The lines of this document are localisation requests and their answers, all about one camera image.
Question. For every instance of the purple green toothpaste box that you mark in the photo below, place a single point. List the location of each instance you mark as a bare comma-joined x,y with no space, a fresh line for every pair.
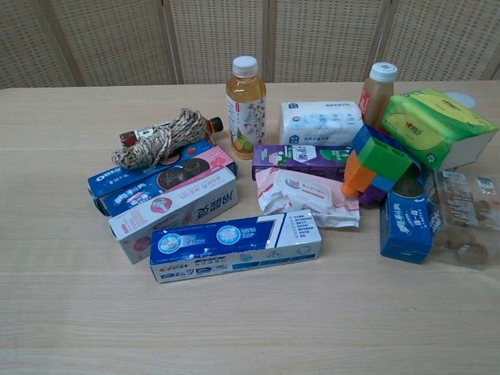
301,158

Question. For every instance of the pink white wet wipes pack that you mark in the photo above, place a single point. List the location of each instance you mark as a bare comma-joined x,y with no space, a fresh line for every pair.
308,195

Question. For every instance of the blue white Crest toothpaste box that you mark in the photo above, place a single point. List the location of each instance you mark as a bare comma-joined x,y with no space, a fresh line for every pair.
234,246

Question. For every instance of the blue pink Oreo box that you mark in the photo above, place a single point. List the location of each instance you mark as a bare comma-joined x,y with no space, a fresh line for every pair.
183,172

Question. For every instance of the white pink toothpaste box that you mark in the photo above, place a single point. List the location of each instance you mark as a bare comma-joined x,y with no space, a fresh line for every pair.
183,211

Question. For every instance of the yellow tea bottle white cap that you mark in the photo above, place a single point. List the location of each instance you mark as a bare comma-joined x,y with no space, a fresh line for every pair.
246,105

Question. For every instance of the white blue tissue pack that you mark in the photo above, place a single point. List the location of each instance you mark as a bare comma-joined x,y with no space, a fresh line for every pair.
320,121

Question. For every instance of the small brown sauce bottle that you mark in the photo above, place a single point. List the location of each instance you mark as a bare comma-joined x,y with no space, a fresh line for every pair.
132,136

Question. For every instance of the colourful toy block stack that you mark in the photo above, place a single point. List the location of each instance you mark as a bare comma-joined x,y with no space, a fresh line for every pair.
381,164

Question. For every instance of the woven folding screen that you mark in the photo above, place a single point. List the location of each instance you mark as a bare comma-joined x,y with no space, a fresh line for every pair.
250,39

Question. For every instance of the brown juice bottle white cap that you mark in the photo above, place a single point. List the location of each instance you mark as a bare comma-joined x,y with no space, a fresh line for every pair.
377,93

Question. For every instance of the small blue Oreo box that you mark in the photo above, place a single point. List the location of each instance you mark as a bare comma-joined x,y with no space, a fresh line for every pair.
408,224

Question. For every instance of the green yellow tissue pack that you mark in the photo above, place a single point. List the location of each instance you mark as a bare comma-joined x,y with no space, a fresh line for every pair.
433,125

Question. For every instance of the clear plastic snack tray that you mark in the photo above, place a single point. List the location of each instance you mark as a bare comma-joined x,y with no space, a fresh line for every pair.
463,218

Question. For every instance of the white round lid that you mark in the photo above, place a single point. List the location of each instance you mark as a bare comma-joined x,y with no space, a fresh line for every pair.
461,98

